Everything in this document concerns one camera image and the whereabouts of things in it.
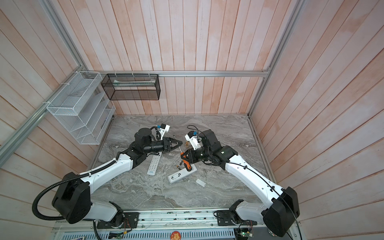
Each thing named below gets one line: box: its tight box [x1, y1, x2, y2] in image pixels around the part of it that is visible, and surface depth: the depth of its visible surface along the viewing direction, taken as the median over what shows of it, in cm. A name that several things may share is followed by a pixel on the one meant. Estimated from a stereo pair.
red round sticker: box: [170, 230, 182, 240], surface depth 70 cm
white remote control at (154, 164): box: [147, 151, 162, 176], surface depth 92 cm
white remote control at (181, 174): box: [167, 164, 198, 184], surface depth 89 cm
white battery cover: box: [196, 178, 207, 187], surface depth 87 cm
